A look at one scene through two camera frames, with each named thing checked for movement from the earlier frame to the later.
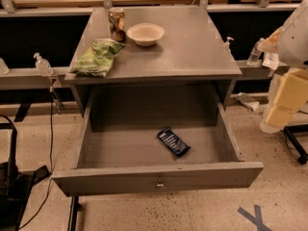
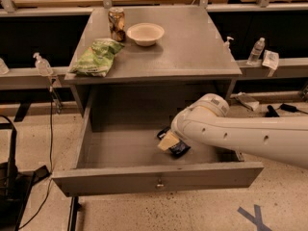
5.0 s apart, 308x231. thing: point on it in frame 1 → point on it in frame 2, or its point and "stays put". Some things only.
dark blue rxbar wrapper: [172, 141] stays put
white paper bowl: [144, 34] stays put
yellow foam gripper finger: [293, 90] → [168, 141]
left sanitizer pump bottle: [42, 65] stays put
